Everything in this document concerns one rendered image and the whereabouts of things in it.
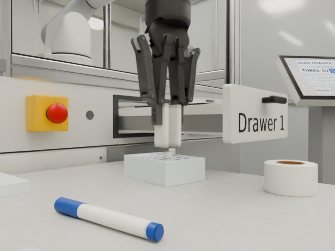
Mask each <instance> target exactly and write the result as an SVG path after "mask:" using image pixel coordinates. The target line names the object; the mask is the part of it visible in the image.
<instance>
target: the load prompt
mask: <svg viewBox="0 0 335 251"><path fill-rule="evenodd" d="M294 61H295V63H296V65H297V66H322V67H335V60H303V59H294Z"/></svg>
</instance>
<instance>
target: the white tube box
mask: <svg viewBox="0 0 335 251"><path fill-rule="evenodd" d="M124 176H128V177H131V178H135V179H139V180H142V181H146V182H149V183H153V184H156V185H160V186H163V187H171V186H176V185H182V184H187V183H193V182H199V181H204V180H205V158H203V157H195V156H187V155H180V154H175V157H172V160H171V161H167V160H166V159H165V152H153V153H141V154H128V155H124Z"/></svg>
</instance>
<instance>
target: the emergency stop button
mask: <svg viewBox="0 0 335 251"><path fill-rule="evenodd" d="M47 117H48V119H49V120H50V121H51V122H52V123H55V124H60V123H63V122H64V121H65V120H66V119H67V117H68V111H67V108H66V107H65V106H64V105H63V104H61V103H55V104H52V105H50V106H49V108H48V110H47Z"/></svg>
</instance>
